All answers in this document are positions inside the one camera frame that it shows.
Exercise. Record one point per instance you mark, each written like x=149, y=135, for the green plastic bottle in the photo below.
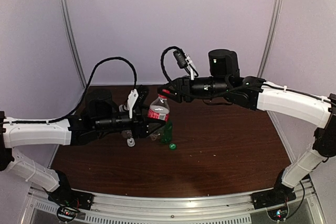
x=166, y=137

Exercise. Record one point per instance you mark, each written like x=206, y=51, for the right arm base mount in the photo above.
x=275, y=200

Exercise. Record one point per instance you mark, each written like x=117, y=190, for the clear bottle red cap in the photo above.
x=159, y=109

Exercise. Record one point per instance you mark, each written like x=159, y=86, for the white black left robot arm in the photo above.
x=100, y=116

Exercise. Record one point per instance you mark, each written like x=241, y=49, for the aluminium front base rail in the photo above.
x=232, y=208

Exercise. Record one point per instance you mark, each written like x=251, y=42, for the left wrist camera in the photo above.
x=136, y=97

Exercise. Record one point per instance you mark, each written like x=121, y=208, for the clear plastic bottle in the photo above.
x=126, y=132

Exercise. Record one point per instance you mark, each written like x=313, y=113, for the left aluminium frame post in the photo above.
x=72, y=42

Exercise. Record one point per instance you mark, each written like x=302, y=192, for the green bottle cap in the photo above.
x=172, y=146

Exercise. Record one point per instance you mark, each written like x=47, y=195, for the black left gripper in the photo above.
x=141, y=129

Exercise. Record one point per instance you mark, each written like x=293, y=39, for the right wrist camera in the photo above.
x=185, y=62

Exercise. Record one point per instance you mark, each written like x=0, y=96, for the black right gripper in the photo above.
x=182, y=88

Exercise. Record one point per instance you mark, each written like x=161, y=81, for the aluminium corner post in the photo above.
x=276, y=10

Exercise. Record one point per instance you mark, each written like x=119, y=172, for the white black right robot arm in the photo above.
x=254, y=93

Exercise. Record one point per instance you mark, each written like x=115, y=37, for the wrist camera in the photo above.
x=185, y=62
x=136, y=97

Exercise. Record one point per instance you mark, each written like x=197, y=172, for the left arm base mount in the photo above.
x=69, y=201

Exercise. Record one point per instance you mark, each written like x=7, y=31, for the white flip bottle cap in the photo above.
x=130, y=142

